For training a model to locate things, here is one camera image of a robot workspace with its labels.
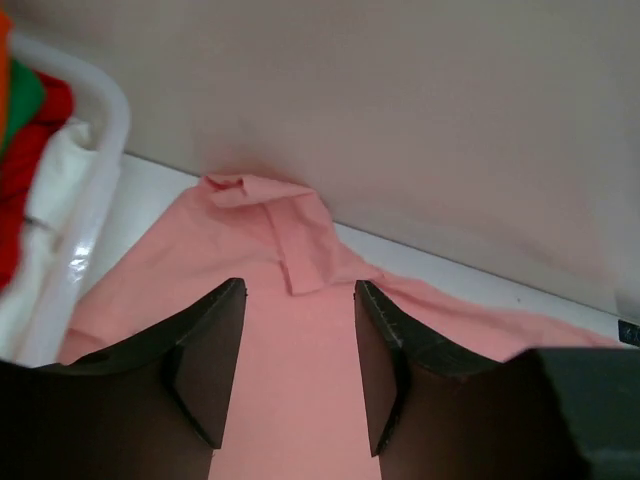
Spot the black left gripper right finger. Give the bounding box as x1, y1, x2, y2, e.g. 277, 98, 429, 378
354, 281, 639, 479

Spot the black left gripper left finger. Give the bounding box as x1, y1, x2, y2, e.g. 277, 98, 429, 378
1, 278, 246, 479

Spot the pink t shirt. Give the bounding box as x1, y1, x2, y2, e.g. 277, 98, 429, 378
59, 175, 612, 479

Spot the black label plate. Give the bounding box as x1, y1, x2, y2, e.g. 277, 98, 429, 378
618, 319, 640, 348

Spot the white plastic basket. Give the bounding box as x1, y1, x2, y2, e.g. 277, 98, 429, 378
1, 32, 131, 367

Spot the red garment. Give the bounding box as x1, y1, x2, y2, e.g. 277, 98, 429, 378
1, 72, 74, 288

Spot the white garment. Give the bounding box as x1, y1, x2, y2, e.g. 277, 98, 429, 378
1, 119, 127, 358

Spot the green garment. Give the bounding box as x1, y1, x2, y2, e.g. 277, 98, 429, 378
1, 58, 46, 153

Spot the orange t shirt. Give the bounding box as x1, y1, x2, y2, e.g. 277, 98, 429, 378
0, 12, 12, 140

